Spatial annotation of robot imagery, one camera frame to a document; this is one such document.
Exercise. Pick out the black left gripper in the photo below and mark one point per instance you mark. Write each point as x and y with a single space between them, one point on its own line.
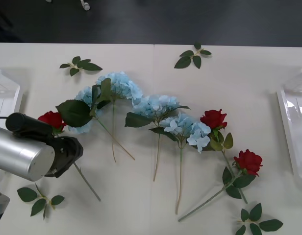
66 154

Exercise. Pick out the red rose with green stem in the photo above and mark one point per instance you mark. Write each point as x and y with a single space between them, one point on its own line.
249 162
213 118
51 121

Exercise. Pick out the pale blue flower green stem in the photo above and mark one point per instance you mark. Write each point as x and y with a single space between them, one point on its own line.
82 96
183 124
153 105
124 84

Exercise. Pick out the silver and black left arm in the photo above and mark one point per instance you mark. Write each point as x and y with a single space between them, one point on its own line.
16 151

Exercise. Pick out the loose green leaf twig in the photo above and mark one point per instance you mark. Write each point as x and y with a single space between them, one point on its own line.
184 62
88 66
26 194
255 211

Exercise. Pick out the shallow white box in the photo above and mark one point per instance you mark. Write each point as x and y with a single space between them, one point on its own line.
6 88
295 127

